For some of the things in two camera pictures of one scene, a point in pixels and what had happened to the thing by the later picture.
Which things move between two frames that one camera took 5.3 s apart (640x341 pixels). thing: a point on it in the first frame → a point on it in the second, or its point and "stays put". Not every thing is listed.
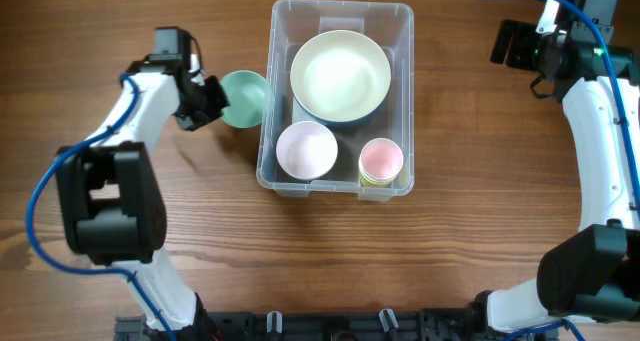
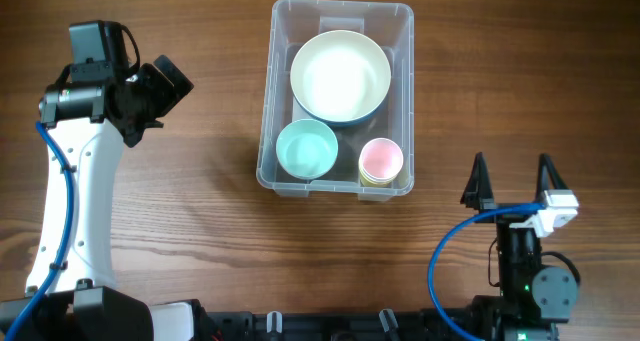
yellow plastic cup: x=374 y=184 stays put
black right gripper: x=524 y=34 → x=484 y=198
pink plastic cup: x=381 y=158 stays put
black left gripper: x=218 y=101 → x=168 y=92
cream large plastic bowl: x=340 y=75 stays put
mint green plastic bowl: x=245 y=92 → x=306 y=149
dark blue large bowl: x=342 y=124 stays put
